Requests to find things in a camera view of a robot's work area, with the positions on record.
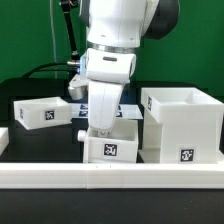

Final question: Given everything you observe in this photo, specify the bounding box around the white drawer box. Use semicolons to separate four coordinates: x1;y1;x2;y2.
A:
14;97;72;130
77;119;139;163

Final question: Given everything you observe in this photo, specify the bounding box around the white drawer cabinet frame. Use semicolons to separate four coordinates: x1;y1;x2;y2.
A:
140;87;224;164

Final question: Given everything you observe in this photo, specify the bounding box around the marker tag sheet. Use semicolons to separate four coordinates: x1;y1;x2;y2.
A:
71;103;143;120

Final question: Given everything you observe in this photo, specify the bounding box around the white left rail piece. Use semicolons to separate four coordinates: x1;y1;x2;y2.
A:
0;127;9;155

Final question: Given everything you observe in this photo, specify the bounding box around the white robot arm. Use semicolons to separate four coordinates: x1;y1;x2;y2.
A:
69;0;180;136

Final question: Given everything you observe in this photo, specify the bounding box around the black cable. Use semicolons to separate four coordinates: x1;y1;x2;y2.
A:
21;61;81;80

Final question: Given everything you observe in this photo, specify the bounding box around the white front rail fence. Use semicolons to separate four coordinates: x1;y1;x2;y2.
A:
0;163;224;189

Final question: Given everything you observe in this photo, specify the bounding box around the white drawer box front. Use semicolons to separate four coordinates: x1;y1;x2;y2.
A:
77;119;139;163

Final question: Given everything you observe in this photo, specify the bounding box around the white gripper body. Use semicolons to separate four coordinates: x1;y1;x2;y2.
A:
68;48;136;131

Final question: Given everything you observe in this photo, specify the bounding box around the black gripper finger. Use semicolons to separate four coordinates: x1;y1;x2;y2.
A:
98;130;109;137

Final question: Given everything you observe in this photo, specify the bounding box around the white drawer box rear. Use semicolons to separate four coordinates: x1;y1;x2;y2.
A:
14;97;72;130

